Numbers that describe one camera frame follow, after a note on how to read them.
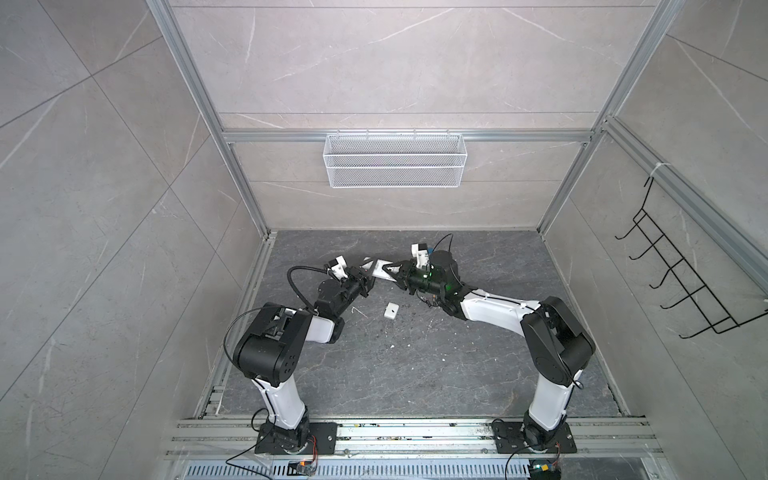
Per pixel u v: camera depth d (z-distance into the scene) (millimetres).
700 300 637
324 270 845
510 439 728
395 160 1000
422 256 817
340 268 836
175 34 710
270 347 489
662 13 685
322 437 734
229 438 747
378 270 837
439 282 709
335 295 706
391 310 961
